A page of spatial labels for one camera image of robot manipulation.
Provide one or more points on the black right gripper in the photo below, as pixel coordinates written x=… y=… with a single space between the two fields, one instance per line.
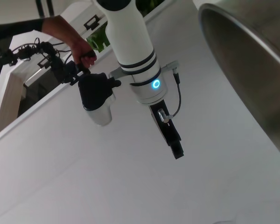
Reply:
x=164 y=126

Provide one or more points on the stainless steel mixing bowl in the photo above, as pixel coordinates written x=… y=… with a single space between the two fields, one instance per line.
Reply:
x=252 y=65

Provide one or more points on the black hand grip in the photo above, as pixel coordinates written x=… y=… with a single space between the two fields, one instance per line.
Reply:
x=80 y=70

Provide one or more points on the forearm with black sleeve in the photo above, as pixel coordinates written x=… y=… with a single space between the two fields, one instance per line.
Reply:
x=53 y=25

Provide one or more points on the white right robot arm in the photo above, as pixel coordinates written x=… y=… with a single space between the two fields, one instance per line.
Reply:
x=133 y=42

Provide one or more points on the bare person hand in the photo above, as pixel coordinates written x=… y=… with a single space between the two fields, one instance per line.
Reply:
x=80 y=49

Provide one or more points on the green plant leaves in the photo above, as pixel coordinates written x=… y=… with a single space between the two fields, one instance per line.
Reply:
x=95 y=42

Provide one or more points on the black metal bracket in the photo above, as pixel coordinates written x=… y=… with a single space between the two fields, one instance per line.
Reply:
x=44 y=63
x=91 y=22

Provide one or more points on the black vertical post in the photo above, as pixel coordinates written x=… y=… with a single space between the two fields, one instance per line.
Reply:
x=44 y=7

